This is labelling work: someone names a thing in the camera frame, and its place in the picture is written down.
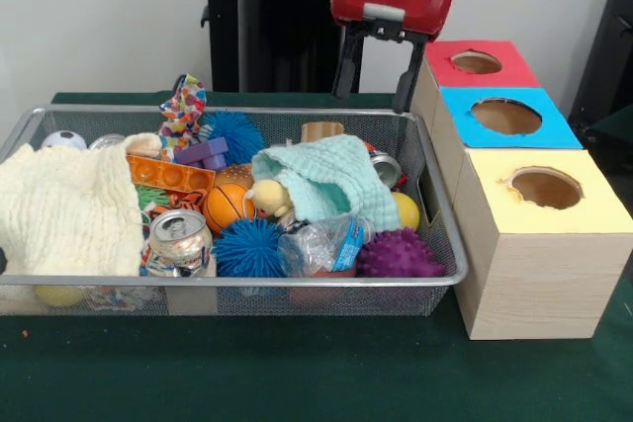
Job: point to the mint green cloth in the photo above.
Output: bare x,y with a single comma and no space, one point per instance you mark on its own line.
336,170

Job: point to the crushed clear plastic bottle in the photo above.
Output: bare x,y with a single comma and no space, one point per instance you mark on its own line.
346,244

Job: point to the wooden box with three holes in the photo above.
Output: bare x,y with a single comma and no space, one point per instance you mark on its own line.
534,283

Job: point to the blue rubber koosh ball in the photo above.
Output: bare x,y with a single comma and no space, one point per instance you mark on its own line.
237,128
247,249

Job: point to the yellow plush duck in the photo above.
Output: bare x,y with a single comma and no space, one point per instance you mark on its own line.
269,194

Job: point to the purple spiky ball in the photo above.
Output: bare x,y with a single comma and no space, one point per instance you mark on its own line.
395,255

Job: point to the multicoloured patterned cloth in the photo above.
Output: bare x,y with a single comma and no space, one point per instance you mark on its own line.
183,106

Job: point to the orange toy basketball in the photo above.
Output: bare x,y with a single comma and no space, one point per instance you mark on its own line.
225,207

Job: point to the dark green table cloth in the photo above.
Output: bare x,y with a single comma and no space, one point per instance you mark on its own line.
610,128
297,372

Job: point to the black stand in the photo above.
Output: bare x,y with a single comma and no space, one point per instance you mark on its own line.
613,46

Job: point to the dented white soda can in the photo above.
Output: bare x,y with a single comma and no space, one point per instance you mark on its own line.
175,239

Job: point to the cream knitted cloth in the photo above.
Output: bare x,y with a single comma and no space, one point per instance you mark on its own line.
64,204

